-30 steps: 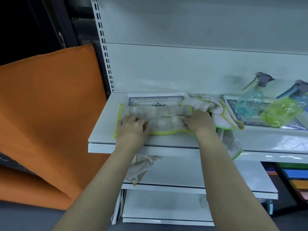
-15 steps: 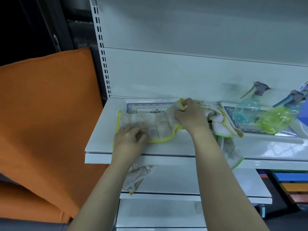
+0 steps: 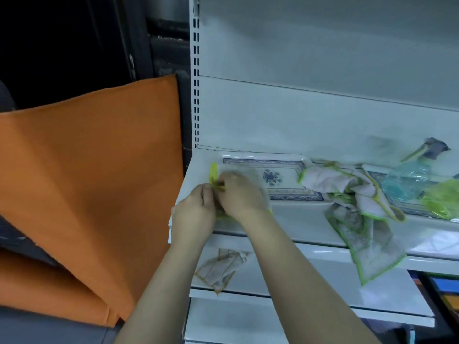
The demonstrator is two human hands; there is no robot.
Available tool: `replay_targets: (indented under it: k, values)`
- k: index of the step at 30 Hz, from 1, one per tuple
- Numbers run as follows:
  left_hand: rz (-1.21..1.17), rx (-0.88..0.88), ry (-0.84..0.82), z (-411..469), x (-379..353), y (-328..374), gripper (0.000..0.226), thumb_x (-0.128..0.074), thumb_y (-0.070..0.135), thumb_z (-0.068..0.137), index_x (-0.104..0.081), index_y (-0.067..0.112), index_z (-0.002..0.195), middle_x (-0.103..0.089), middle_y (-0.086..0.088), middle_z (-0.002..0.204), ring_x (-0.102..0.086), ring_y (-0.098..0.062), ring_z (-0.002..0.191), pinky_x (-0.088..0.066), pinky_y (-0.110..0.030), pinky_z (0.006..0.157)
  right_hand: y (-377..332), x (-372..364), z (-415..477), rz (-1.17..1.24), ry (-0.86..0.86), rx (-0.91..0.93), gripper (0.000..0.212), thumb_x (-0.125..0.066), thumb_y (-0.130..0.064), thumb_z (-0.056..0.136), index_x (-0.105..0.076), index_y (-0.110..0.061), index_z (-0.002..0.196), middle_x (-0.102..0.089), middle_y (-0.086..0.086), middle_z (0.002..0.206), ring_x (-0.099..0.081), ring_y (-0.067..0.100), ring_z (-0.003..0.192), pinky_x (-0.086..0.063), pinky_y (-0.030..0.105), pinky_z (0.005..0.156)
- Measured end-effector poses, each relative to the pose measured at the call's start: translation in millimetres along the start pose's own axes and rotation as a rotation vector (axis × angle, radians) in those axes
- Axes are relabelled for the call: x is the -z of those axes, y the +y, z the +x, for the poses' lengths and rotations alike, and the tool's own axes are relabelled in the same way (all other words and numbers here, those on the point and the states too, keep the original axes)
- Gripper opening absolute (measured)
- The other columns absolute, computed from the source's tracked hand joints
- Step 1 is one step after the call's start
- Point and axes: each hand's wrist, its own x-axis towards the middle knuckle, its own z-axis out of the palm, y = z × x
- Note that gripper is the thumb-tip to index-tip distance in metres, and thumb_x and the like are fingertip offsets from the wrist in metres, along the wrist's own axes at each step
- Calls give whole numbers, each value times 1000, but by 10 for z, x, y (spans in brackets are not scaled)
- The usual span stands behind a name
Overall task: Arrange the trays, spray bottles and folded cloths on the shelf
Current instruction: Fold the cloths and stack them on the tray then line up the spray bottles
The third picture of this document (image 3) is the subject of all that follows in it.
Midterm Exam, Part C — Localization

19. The person's right forearm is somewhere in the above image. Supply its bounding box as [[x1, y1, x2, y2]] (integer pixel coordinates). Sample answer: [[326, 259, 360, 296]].
[[237, 210, 381, 344]]

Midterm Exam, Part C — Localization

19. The person's left hand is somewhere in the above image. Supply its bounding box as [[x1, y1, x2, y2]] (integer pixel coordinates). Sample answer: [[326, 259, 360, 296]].
[[171, 183, 217, 247]]

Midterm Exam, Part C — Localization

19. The crumpled grey cloth green trim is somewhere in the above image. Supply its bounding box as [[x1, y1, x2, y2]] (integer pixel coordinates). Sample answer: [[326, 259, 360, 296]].
[[298, 161, 407, 286]]

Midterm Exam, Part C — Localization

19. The grey cloth with orange trim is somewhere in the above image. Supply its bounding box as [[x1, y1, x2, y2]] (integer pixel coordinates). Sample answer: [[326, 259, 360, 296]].
[[194, 248, 254, 295]]

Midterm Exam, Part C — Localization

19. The white tray with blue pattern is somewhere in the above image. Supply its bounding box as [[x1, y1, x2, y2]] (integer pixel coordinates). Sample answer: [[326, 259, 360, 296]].
[[361, 164, 459, 223], [219, 154, 325, 202]]

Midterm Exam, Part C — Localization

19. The grey cloth with green trim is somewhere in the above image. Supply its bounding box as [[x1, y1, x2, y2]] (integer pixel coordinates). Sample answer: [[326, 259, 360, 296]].
[[209, 162, 273, 220]]

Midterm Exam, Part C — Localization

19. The orange fabric sheet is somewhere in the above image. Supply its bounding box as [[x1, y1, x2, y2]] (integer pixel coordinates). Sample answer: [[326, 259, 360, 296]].
[[0, 74, 185, 328]]

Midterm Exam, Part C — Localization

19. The person's left forearm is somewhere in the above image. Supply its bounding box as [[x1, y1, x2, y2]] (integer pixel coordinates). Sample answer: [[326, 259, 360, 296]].
[[114, 237, 216, 344]]

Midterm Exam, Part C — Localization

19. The person's right hand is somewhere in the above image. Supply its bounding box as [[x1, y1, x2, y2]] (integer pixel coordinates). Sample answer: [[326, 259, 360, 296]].
[[214, 171, 270, 224]]

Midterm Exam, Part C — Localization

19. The green plastic bag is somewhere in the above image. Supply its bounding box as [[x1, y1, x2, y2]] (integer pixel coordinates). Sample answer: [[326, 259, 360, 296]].
[[420, 178, 459, 221]]

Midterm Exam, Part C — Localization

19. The clear blue spray bottle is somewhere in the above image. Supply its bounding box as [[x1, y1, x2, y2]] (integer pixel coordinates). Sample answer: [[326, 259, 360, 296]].
[[382, 137, 451, 204]]

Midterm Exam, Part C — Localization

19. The white metal shelf unit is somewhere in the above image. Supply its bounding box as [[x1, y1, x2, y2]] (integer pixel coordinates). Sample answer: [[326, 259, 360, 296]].
[[168, 0, 459, 344]]

